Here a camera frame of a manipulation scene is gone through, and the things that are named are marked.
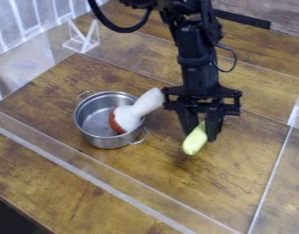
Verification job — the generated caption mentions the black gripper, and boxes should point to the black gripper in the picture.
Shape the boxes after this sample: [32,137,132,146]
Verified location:
[161,85,241,142]

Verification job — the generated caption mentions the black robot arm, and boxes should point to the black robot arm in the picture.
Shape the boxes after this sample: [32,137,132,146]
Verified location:
[120,0,241,142]

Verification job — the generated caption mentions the white and red mushroom toy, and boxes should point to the white and red mushroom toy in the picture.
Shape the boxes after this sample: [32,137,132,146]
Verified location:
[108,88,164,134]

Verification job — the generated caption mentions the silver metal pot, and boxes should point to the silver metal pot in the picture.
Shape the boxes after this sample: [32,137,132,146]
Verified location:
[73,91,149,149]

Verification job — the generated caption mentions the black strip on table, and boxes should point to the black strip on table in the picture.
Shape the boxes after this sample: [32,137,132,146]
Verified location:
[215,9,271,29]

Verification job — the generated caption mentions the clear acrylic triangle stand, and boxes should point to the clear acrylic triangle stand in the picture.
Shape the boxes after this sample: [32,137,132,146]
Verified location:
[62,20,100,54]

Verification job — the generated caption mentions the black cable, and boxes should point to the black cable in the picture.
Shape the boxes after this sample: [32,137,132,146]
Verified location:
[87,0,155,34]

